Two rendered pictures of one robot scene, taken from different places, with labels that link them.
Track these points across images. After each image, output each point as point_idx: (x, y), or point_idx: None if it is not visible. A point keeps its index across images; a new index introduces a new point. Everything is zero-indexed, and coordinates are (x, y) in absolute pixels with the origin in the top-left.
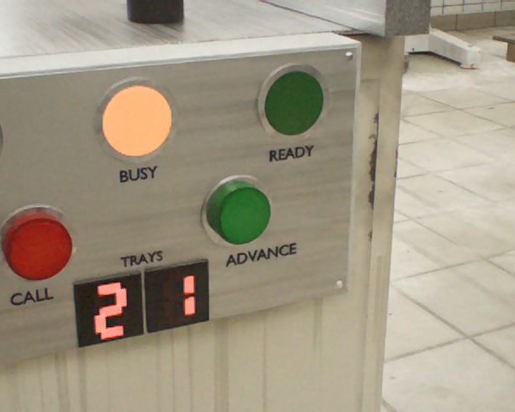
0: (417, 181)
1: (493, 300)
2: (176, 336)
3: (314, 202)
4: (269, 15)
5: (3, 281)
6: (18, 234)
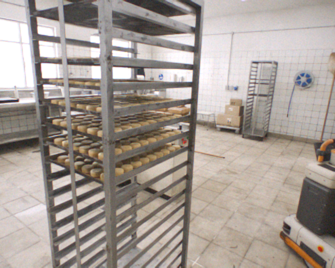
0: None
1: None
2: (183, 144)
3: None
4: (184, 128)
5: (181, 141)
6: (182, 139)
